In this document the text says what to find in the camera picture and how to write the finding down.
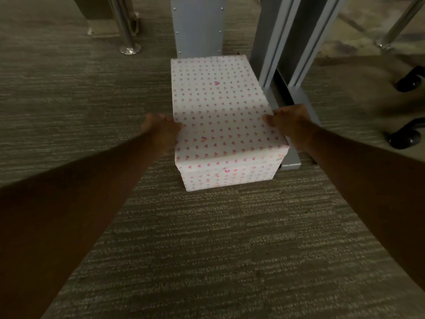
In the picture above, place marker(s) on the person's left hand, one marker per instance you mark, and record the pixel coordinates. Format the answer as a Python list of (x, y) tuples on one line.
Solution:
[(159, 126)]

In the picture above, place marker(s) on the person's right hand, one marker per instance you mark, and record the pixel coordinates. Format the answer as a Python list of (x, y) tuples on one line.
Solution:
[(292, 124)]

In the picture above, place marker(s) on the person's left thumb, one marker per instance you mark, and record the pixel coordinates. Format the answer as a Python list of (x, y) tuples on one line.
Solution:
[(176, 125)]

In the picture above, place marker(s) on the person's right thumb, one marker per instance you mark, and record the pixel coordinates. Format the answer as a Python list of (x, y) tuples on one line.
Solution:
[(270, 120)]

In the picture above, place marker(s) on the white heart-print gift box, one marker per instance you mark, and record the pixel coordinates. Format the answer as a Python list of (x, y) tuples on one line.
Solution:
[(222, 122)]

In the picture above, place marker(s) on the person's right forearm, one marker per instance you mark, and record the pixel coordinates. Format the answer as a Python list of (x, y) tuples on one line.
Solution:
[(368, 176)]

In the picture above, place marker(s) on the person's left forearm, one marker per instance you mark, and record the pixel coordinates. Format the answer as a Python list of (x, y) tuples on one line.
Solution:
[(76, 215)]

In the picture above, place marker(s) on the grey metal desk panel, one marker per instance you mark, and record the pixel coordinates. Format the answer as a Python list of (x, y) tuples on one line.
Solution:
[(292, 39)]

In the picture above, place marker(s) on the grey metal desk leg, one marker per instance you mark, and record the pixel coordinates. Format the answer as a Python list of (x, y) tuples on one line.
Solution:
[(198, 26)]

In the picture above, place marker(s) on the chrome table leg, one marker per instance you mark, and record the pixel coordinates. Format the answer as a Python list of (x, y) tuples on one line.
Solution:
[(124, 24)]

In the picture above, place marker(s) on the black chair caster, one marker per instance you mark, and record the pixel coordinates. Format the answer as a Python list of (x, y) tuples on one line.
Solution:
[(405, 137), (411, 79)]

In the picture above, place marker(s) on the chrome chair leg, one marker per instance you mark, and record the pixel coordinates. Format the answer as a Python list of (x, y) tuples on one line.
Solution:
[(396, 24)]

